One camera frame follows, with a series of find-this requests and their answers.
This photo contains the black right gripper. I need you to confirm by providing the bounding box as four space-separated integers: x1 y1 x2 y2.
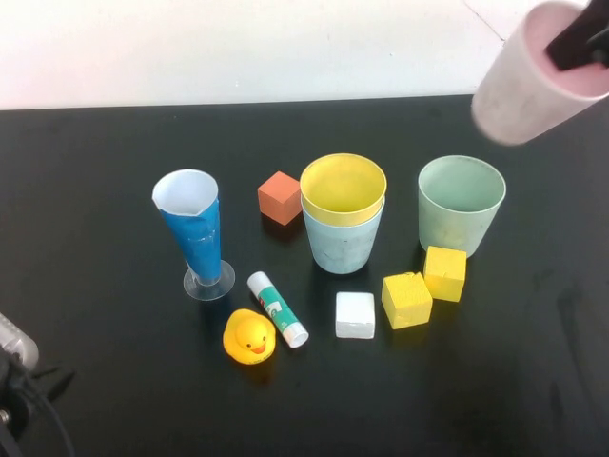
544 0 609 72

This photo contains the light pink plastic cup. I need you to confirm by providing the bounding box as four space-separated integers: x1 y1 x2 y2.
470 0 609 147

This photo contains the light green plastic cup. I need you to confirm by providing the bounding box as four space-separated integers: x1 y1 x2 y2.
417 154 507 259

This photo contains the yellow plastic cup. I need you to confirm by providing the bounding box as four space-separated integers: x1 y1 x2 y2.
299 152 387 228

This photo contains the chipped yellow foam cube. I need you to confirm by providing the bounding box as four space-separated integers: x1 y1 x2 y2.
381 270 434 330

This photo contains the light blue plastic cup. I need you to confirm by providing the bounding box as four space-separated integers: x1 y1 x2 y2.
301 194 385 276

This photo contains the orange-red foam cube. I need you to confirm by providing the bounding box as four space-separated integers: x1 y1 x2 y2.
257 171 304 228

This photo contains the white foam block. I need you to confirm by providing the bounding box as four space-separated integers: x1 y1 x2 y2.
335 290 377 340

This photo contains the white green glue stick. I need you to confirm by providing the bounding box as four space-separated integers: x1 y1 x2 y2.
246 270 309 349

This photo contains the blue-wrapped conical measuring glass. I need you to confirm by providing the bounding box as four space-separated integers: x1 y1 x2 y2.
151 168 237 302

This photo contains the yellow rubber duck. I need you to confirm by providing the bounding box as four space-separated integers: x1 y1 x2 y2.
222 308 278 367

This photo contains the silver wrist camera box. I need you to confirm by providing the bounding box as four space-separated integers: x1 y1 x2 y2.
0 311 40 370

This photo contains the black cable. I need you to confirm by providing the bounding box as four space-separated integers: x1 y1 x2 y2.
26 380 76 457

